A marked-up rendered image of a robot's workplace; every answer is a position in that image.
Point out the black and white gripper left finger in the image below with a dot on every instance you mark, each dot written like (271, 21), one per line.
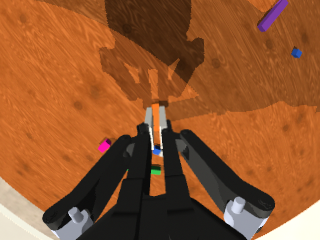
(71, 216)

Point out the orange rod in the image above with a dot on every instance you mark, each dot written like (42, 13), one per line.
(155, 111)

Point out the green rod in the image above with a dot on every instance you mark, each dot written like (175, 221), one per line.
(155, 170)

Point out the purple rod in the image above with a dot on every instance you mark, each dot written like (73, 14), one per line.
(272, 15)

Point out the small magenta block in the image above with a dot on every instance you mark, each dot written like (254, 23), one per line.
(104, 145)

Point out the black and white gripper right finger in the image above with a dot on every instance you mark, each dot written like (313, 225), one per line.
(245, 207)

